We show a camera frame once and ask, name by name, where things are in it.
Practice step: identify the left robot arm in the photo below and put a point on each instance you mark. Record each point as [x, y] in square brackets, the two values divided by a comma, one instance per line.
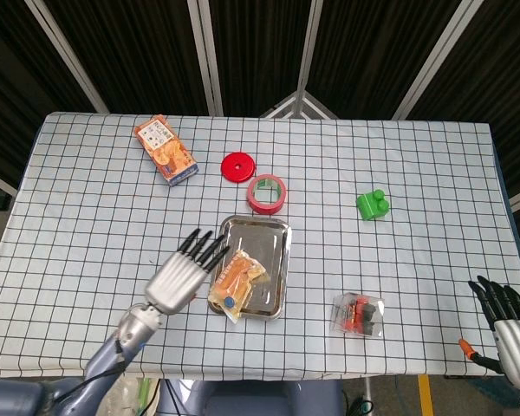
[91, 364]

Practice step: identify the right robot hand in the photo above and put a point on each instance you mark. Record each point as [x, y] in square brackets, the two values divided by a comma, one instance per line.
[509, 336]

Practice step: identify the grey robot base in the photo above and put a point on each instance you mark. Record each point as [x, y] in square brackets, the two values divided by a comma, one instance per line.
[251, 398]

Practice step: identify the metal tray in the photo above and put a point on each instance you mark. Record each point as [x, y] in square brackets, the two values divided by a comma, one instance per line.
[264, 242]

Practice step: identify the orange snack box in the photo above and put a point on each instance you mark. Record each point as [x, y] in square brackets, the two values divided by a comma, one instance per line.
[166, 149]

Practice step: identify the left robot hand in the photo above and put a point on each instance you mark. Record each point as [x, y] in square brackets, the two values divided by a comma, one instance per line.
[180, 277]

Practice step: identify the clear bag of orange-black parts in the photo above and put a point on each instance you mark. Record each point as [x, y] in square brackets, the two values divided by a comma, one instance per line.
[357, 314]

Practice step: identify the red round lid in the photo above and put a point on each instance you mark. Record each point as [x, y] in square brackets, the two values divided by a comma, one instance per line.
[238, 168]

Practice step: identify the black folding screen with white frame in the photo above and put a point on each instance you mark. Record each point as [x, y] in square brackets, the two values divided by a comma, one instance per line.
[260, 52]

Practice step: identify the orange clear plastic snack packet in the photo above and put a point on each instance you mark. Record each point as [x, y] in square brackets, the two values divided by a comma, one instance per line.
[238, 281]

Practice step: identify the red tape roll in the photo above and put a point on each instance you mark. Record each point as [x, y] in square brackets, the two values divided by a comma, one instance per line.
[266, 194]

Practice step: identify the green toy building block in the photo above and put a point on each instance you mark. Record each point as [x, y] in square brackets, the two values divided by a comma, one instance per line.
[372, 205]

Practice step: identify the checkered tablecloth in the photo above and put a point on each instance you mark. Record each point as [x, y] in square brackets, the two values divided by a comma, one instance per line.
[372, 143]

